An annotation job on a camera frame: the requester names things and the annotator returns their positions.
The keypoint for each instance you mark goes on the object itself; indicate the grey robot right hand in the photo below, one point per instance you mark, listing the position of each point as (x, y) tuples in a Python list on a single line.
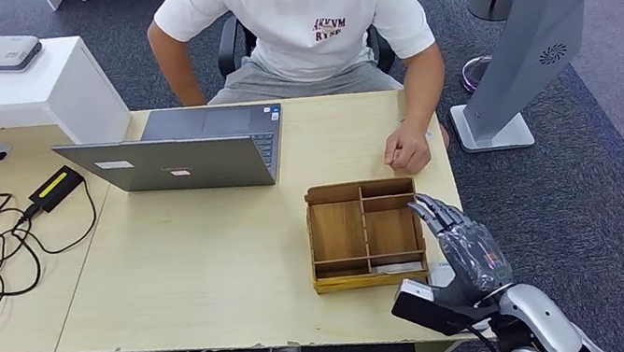
[(472, 256)]

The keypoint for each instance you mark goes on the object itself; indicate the person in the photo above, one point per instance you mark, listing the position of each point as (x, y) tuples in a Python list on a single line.
[(311, 12)]

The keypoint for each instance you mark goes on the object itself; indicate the person's left forearm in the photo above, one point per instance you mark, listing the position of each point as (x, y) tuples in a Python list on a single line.
[(423, 88)]

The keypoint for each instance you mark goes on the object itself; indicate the black adapter with yellow label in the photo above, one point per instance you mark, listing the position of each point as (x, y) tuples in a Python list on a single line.
[(56, 189)]

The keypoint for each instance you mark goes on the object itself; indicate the person's left hand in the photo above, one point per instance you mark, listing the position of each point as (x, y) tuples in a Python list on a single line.
[(408, 150)]

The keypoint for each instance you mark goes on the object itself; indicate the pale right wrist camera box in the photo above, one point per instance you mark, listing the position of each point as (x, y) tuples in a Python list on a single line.
[(427, 310)]

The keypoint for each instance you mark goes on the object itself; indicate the grey laptop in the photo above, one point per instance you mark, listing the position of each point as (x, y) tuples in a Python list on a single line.
[(185, 165)]

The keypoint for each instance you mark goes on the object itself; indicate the grey kiosk stand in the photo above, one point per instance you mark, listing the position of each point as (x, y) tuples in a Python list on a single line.
[(525, 59)]

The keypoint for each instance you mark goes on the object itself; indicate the round silver purple base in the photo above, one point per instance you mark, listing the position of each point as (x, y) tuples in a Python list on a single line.
[(475, 77)]

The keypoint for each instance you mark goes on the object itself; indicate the white reception counter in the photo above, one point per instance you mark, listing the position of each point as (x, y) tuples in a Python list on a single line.
[(55, 96)]

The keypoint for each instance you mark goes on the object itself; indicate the grey card reader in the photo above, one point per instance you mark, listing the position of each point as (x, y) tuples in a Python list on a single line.
[(4, 53), (439, 275)]

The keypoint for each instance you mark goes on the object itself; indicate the person's right forearm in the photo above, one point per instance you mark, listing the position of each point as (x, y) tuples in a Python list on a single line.
[(177, 70)]

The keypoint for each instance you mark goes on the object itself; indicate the wooden compartment organizer box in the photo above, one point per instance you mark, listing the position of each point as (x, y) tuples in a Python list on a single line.
[(334, 230)]

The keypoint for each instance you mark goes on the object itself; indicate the black office chair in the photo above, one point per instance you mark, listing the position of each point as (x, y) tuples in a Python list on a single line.
[(231, 43)]

